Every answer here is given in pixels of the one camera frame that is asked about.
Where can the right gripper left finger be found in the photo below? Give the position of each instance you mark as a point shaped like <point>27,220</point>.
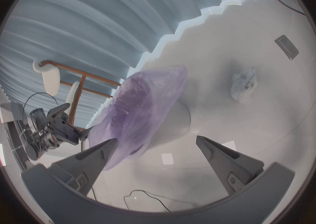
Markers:
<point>84,168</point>

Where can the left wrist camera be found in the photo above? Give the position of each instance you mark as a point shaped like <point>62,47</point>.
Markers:
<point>38,119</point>

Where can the white trash bin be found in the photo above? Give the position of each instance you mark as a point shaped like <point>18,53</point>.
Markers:
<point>177,124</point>

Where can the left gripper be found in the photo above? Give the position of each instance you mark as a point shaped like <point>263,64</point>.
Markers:
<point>64,130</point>

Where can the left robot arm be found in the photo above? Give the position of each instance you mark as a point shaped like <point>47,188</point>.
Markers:
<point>32,149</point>

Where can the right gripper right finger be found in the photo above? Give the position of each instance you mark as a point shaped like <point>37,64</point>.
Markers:
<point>229,166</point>

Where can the clear printed wrapper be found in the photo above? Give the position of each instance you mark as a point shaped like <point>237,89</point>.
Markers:
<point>243,87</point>

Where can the pale blue curtain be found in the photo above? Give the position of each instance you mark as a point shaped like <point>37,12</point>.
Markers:
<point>111,20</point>

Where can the wooden chair with white cushions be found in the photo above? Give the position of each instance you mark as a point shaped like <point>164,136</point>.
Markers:
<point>50,82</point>

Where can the purple plastic bag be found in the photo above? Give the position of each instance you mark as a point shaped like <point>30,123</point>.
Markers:
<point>138,109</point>

